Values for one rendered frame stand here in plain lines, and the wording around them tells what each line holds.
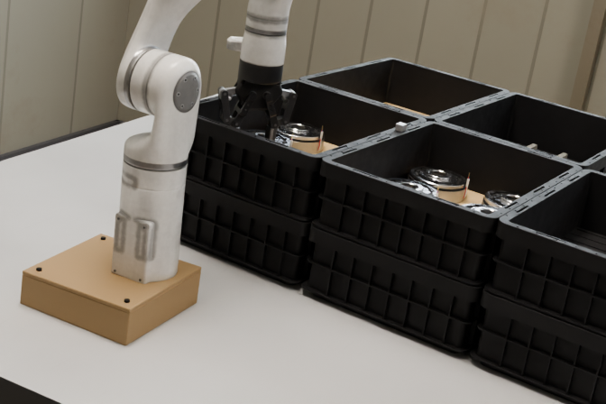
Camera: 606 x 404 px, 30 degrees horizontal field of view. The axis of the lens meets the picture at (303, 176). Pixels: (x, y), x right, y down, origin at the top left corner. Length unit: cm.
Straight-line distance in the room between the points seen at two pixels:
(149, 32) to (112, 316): 40
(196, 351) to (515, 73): 239
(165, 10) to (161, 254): 35
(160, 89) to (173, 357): 37
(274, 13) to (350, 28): 214
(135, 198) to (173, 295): 16
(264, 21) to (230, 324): 51
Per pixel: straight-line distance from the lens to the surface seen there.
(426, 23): 389
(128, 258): 164
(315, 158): 174
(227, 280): 182
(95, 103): 441
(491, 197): 194
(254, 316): 172
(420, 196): 166
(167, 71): 154
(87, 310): 161
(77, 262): 170
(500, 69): 382
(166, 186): 159
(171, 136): 157
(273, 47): 187
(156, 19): 159
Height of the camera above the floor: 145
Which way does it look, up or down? 19 degrees down
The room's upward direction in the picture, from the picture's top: 9 degrees clockwise
